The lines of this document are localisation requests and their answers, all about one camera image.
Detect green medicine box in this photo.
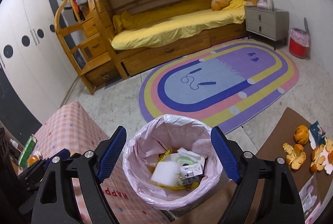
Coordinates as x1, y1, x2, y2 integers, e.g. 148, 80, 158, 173
18, 135, 36, 168

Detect white milk carton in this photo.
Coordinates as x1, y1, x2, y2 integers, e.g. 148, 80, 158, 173
179, 159, 205, 185

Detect white foam block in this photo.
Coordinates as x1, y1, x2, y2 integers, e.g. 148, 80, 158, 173
151, 161, 180, 187

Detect pink lined trash bin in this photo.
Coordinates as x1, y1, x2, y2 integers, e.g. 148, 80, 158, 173
122, 114, 222, 210

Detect red trash bin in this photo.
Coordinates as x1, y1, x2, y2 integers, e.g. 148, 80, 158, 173
289, 28, 311, 58

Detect white spray bottle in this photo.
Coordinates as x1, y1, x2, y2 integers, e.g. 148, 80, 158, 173
10, 138, 23, 153

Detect pink checkered tablecloth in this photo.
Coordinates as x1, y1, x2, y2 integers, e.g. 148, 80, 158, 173
32, 102, 168, 223

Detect yellow mesh net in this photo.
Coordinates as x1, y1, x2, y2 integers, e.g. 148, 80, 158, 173
159, 149, 172, 161

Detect rainbow oval rug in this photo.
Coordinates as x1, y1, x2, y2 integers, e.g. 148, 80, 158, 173
138, 39, 299, 133

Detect orange peel pile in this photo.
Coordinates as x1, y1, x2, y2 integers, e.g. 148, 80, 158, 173
282, 143, 307, 171

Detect whole mandarin orange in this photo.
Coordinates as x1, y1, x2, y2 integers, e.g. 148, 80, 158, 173
293, 125, 309, 145

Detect wooden stair drawers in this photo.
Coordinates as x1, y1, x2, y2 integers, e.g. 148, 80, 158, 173
55, 0, 119, 94

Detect white wardrobe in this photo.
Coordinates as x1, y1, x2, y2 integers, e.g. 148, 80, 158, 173
1, 0, 77, 123

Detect yellow bed sheet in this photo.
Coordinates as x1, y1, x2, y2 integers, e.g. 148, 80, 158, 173
111, 0, 247, 51

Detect grey nightstand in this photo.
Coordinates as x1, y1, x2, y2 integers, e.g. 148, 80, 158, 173
244, 5, 290, 44

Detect orange plush toy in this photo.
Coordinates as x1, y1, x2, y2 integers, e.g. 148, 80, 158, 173
211, 0, 230, 11

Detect wooden bunk bed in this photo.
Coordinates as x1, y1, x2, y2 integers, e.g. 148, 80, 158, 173
87, 0, 258, 79

